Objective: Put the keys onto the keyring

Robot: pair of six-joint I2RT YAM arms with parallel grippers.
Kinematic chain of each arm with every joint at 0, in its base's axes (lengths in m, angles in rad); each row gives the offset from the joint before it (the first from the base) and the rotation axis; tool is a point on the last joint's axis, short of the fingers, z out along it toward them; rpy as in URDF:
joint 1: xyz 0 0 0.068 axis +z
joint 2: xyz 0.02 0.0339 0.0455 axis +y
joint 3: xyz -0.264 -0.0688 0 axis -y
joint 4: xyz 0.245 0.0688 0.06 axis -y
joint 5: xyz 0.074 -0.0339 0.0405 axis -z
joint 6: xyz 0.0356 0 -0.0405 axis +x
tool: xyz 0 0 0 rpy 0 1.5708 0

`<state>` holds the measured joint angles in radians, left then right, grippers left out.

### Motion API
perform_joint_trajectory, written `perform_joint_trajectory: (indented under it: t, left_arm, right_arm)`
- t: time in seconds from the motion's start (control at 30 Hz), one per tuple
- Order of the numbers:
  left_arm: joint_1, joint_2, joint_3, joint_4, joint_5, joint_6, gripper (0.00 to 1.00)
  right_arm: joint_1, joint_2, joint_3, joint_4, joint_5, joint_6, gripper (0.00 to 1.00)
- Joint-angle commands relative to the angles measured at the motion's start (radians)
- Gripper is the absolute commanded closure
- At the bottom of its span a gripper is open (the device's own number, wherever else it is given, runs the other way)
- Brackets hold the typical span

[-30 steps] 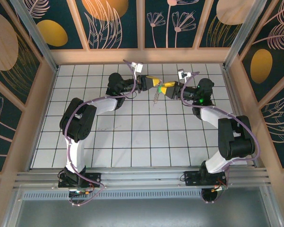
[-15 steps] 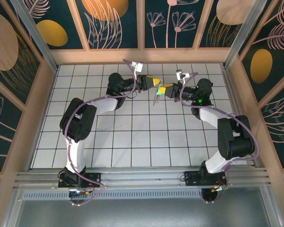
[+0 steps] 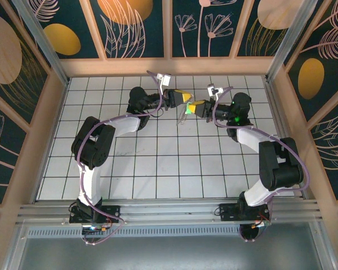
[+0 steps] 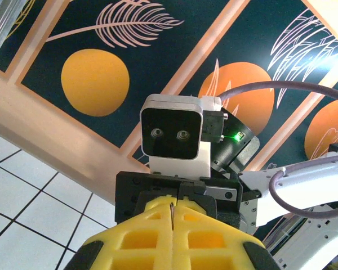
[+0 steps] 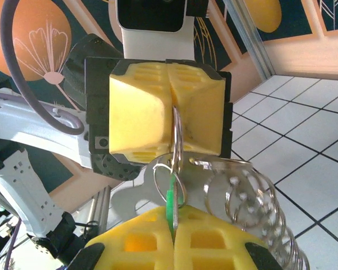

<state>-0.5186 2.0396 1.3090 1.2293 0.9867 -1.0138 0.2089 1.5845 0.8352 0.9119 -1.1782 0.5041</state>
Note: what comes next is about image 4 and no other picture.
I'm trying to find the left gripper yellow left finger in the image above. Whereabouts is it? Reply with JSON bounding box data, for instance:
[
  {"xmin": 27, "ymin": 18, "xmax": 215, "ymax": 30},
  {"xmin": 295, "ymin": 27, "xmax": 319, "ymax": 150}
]
[{"xmin": 64, "ymin": 201, "xmax": 174, "ymax": 270}]

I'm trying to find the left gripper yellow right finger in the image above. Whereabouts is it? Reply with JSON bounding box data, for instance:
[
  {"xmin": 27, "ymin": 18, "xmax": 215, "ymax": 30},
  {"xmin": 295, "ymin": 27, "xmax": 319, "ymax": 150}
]
[{"xmin": 173, "ymin": 201, "xmax": 281, "ymax": 270}]

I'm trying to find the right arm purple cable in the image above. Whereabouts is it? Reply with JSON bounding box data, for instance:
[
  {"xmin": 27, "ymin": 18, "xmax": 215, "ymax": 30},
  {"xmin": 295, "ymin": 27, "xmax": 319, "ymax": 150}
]
[{"xmin": 219, "ymin": 80, "xmax": 338, "ymax": 219}]

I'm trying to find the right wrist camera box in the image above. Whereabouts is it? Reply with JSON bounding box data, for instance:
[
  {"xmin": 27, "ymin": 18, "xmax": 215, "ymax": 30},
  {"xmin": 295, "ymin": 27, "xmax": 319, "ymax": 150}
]
[{"xmin": 139, "ymin": 94, "xmax": 229, "ymax": 179}]

